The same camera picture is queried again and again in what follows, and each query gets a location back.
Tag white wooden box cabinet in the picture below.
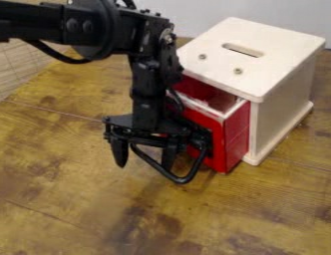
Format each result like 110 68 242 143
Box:
176 17 325 165

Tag black metal drawer handle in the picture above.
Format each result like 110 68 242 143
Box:
131 132 210 184

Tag woven mat at left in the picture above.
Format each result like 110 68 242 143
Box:
0 39 57 102

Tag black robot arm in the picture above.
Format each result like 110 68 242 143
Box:
0 0 207 174

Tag red drawer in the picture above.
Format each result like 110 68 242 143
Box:
172 76 250 173

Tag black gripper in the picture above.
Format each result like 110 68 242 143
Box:
103 94 211 171

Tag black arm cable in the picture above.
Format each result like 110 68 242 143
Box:
27 39 94 65

